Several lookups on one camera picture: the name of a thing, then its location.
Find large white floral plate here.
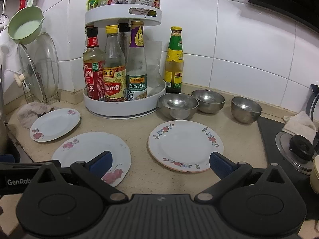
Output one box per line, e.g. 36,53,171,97
52,132,131,187

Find small cream floral-rim plate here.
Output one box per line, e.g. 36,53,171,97
148,120,224,173

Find black gas stove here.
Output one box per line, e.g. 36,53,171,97
257,117,318,219

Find left white floral plate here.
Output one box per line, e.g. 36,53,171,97
29,108,81,142

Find small steel bowl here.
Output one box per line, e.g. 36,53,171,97
231,97,262,125

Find grey dish cloth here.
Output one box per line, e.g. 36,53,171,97
17,102,59,129

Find steel lid with black knob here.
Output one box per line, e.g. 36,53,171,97
275,131,318,176

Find middle steel bowl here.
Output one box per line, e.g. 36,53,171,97
191,90,225,114

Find white stove cloth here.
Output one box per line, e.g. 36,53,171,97
282,111,317,144

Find large steel bowl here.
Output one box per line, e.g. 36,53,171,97
157,93,199,120

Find small glass pot lid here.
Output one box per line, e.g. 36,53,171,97
14,44,44,101

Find red-label soy sauce bottle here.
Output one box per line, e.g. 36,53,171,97
83,25,105,101

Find purple-neck fish sauce bottle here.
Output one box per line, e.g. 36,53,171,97
126,21,147,101

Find yellow-cap vinegar bottle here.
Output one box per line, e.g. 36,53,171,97
103,25,127,101

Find green-yellow oil bottle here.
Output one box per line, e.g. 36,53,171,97
164,26,184,93

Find large glass pot lid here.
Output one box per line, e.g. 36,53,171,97
30,32,60,100

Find green plastic ladle bowl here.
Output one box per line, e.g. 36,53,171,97
8,0,45,45

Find white two-tier rotating rack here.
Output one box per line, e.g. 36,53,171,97
83,4,166,119

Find wire lid rack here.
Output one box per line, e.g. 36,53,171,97
16,71,60,104

